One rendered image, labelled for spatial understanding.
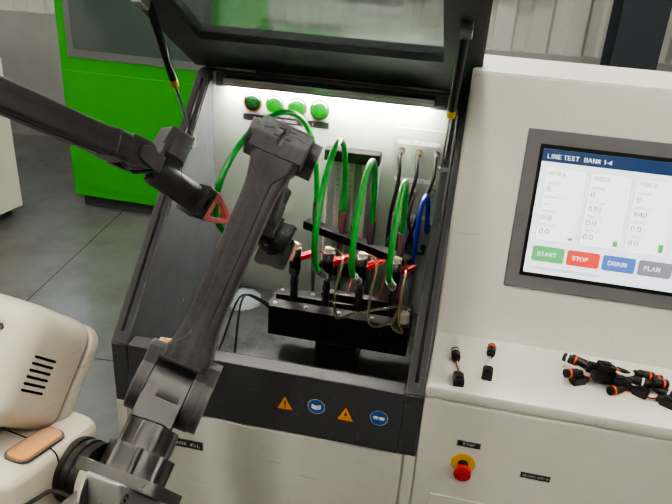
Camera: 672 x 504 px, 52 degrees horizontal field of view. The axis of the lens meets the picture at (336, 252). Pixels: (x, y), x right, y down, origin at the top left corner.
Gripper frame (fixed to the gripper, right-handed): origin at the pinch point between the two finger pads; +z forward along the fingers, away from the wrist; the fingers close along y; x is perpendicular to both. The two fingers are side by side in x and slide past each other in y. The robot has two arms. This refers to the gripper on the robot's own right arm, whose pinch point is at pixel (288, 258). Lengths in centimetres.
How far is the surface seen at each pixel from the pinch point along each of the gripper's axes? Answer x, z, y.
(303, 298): -0.7, 14.5, -5.0
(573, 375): -66, 11, -5
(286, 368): -10.0, -0.7, -23.9
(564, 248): -57, 9, 21
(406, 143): -12.3, 11.9, 40.5
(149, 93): 209, 161, 116
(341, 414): -22.9, 6.3, -28.5
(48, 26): 383, 216, 185
